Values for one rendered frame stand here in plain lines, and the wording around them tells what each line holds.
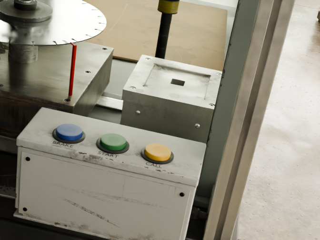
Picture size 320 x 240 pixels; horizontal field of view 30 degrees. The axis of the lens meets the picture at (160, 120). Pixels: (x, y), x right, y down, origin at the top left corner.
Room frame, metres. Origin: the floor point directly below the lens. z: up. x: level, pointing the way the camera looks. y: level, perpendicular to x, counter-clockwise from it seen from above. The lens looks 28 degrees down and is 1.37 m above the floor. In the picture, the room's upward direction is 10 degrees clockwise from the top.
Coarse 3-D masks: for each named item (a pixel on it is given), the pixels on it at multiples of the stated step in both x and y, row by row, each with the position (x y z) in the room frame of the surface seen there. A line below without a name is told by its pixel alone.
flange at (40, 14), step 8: (8, 0) 1.17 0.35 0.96; (16, 0) 1.14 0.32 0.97; (0, 8) 1.12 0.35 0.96; (8, 8) 1.12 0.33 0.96; (16, 8) 1.13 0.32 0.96; (24, 8) 1.12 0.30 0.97; (32, 8) 1.13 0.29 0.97; (40, 8) 1.15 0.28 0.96; (48, 8) 1.17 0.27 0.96; (8, 16) 1.09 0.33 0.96; (16, 16) 1.09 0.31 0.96; (24, 16) 1.10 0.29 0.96; (32, 16) 1.11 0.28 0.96; (40, 16) 1.11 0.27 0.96; (48, 16) 1.13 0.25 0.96
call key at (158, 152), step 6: (150, 144) 0.79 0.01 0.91; (156, 144) 0.79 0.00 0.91; (162, 144) 0.79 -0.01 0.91; (150, 150) 0.77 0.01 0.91; (156, 150) 0.77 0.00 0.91; (162, 150) 0.78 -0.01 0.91; (168, 150) 0.78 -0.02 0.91; (150, 156) 0.76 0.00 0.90; (156, 156) 0.76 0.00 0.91; (162, 156) 0.76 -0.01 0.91; (168, 156) 0.77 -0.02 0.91
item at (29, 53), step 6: (12, 48) 1.12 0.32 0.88; (18, 48) 1.12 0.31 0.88; (24, 48) 1.12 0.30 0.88; (30, 48) 1.12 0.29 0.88; (36, 48) 1.14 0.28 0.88; (12, 54) 1.12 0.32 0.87; (18, 54) 1.11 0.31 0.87; (24, 54) 1.12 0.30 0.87; (30, 54) 1.12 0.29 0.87; (36, 54) 1.14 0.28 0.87; (12, 60) 1.12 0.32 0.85; (18, 60) 1.11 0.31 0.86; (24, 60) 1.12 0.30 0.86; (30, 60) 1.12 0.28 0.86; (36, 60) 1.14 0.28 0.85
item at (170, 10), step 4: (160, 0) 1.25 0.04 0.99; (164, 0) 1.24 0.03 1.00; (168, 0) 1.24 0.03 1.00; (172, 0) 1.24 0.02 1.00; (176, 0) 1.25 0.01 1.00; (160, 4) 1.25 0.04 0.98; (164, 4) 1.24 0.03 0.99; (168, 4) 1.24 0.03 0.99; (172, 4) 1.24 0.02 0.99; (176, 4) 1.25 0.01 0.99; (160, 8) 1.24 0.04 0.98; (164, 8) 1.24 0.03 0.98; (168, 8) 1.24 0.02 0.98; (172, 8) 1.24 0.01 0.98; (176, 8) 1.25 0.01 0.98; (164, 12) 1.24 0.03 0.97; (168, 12) 1.24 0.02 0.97; (172, 12) 1.24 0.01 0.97; (176, 12) 1.25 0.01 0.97
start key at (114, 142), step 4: (104, 136) 0.79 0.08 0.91; (108, 136) 0.79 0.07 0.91; (112, 136) 0.79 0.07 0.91; (116, 136) 0.79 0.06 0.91; (120, 136) 0.80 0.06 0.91; (100, 140) 0.78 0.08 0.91; (104, 140) 0.77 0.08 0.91; (108, 140) 0.78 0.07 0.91; (112, 140) 0.78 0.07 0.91; (116, 140) 0.78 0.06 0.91; (120, 140) 0.78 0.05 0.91; (124, 140) 0.79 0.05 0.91; (100, 144) 0.77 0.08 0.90; (104, 144) 0.77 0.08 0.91; (108, 144) 0.77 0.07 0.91; (112, 144) 0.77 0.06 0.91; (116, 144) 0.77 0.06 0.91; (120, 144) 0.77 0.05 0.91; (124, 144) 0.78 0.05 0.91; (108, 148) 0.76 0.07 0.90; (112, 148) 0.76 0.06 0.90; (116, 148) 0.76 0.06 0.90; (120, 148) 0.77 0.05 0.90; (124, 148) 0.78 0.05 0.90
